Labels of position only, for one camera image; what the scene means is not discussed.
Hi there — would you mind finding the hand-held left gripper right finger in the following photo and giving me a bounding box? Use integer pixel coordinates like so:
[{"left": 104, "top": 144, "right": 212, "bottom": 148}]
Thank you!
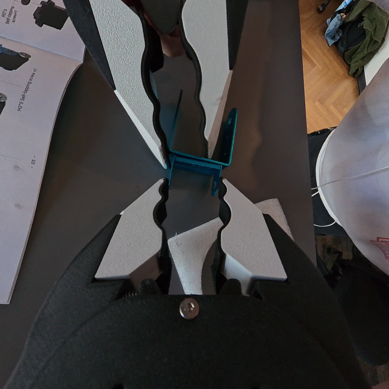
[{"left": 215, "top": 178, "right": 288, "bottom": 295}]

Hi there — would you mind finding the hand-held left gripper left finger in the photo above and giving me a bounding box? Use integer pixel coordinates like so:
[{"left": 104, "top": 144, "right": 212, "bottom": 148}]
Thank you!
[{"left": 94, "top": 178, "right": 171, "bottom": 286}]

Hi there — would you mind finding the person's right hand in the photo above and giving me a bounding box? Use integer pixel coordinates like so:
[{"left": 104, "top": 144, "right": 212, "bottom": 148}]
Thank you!
[{"left": 159, "top": 29, "right": 185, "bottom": 59}]

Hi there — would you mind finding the large blue metal U bracket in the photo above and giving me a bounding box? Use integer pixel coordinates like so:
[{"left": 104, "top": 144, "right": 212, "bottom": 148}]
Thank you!
[{"left": 166, "top": 90, "right": 238, "bottom": 168}]

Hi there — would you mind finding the dark grey desk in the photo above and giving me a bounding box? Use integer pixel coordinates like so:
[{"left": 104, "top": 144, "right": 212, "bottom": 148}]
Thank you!
[{"left": 0, "top": 0, "right": 317, "bottom": 389}]

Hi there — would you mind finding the printed instruction manual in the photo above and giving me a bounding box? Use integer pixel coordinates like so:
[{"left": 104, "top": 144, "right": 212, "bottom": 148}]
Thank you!
[{"left": 0, "top": 0, "right": 86, "bottom": 304}]

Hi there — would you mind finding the white foam square with hole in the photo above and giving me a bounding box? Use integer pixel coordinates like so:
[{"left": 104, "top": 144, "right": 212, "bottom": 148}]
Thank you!
[{"left": 167, "top": 199, "right": 294, "bottom": 295}]

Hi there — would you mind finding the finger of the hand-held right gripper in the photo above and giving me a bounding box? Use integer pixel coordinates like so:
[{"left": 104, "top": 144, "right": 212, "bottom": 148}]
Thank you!
[
  {"left": 179, "top": 0, "right": 234, "bottom": 161},
  {"left": 91, "top": 0, "right": 170, "bottom": 169}
]

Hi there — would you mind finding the blue denim cloth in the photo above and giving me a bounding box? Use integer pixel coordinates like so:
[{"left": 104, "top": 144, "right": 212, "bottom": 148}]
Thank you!
[{"left": 325, "top": 9, "right": 347, "bottom": 46}]

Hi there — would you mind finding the green cloth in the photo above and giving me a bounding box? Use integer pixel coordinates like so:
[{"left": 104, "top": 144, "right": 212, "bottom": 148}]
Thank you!
[{"left": 345, "top": 0, "right": 389, "bottom": 76}]

